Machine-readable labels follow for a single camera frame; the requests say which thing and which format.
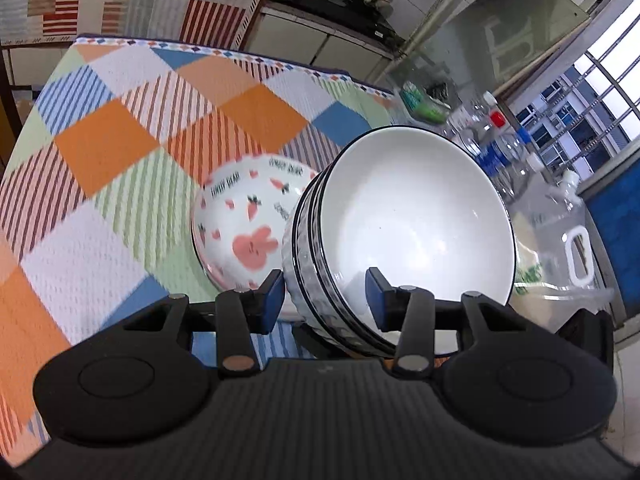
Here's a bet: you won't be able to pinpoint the large clear plastic jug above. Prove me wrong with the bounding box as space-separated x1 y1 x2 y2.
507 152 603 306

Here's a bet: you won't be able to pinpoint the pink rabbit print plate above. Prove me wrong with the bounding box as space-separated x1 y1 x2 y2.
192 154 321 321

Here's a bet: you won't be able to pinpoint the blue label water bottle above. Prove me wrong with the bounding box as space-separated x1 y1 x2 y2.
475 127 532 181

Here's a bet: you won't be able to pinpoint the white ribbed black-rimmed bowl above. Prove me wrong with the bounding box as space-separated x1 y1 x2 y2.
281 187 351 351
316 126 517 358
299 172 396 358

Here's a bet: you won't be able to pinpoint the red cap plastic bottle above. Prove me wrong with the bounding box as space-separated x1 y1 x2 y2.
467 91 508 156

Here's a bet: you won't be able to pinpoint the colourful checked tablecloth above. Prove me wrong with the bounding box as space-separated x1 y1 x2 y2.
0 35 401 467

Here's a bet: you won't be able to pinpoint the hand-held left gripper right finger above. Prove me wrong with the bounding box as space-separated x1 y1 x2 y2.
365 267 508 376

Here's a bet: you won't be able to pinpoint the clear basket with green items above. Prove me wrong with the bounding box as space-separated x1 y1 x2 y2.
397 80 452 126

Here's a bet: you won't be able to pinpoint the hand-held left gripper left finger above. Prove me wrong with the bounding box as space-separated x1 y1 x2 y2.
122 269 287 380

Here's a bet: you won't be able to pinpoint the black gas stove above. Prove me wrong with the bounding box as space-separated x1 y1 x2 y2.
267 0 397 45

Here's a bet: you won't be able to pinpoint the metal window bars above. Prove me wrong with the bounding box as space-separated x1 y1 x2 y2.
515 35 640 173

